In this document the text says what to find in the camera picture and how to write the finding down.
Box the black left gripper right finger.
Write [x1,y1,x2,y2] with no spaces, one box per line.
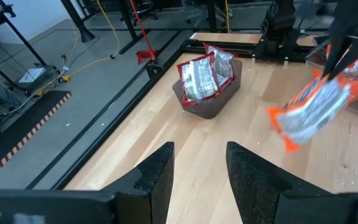
[227,141,358,224]

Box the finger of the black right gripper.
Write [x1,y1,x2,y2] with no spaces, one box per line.
[322,32,349,78]
[328,36,358,80]

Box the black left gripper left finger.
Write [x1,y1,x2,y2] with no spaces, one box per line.
[101,141,175,224]

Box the red Maruchan ramen pack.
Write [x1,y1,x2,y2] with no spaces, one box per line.
[176,51,223,108]
[203,43,239,91]

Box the dark sorting bin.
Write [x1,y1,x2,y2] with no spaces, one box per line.
[172,58,244,120]

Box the wooden side table top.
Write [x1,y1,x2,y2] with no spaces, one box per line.
[189,32,262,45]

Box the black yellow-striped floor mat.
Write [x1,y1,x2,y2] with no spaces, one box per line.
[0,90,74,189]

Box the white device box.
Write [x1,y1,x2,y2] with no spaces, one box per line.
[17,65,58,94]

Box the black pole base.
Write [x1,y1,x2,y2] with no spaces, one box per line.
[60,0,96,44]

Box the black table frame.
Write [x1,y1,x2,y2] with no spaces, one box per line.
[26,29,332,190]

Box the hanging yellow cable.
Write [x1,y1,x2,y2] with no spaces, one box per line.
[224,0,231,34]

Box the yellow floor extension cord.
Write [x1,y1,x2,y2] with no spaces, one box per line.
[58,0,121,84]

